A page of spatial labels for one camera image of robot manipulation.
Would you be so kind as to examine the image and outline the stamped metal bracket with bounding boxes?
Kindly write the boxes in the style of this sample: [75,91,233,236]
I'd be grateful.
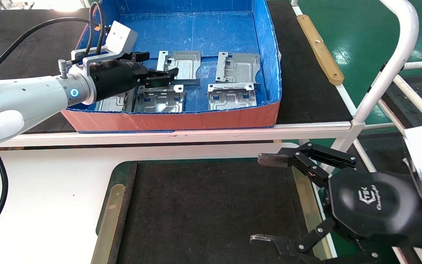
[95,92,137,113]
[207,82,257,111]
[133,84,185,113]
[155,51,201,85]
[215,51,262,90]

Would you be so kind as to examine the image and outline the large black table mat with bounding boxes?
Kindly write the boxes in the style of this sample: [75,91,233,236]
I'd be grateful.
[0,0,353,135]

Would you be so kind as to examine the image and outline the blue corrugated plastic box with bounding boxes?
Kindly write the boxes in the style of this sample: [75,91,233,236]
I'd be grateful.
[57,0,282,133]

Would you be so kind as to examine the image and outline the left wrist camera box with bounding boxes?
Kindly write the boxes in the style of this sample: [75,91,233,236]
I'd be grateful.
[71,21,138,71]

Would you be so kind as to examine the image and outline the white tube frame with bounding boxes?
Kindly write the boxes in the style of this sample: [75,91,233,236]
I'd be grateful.
[334,0,422,264]

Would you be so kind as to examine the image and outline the small black table mat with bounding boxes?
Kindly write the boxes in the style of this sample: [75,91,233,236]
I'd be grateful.
[116,159,308,264]

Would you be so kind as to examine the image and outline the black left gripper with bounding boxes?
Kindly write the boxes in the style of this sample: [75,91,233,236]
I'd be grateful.
[88,52,179,103]

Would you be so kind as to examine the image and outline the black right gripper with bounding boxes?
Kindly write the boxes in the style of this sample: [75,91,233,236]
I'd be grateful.
[251,142,422,264]

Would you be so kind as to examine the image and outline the long wooden edge strip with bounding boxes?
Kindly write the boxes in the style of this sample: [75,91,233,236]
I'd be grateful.
[296,15,344,86]

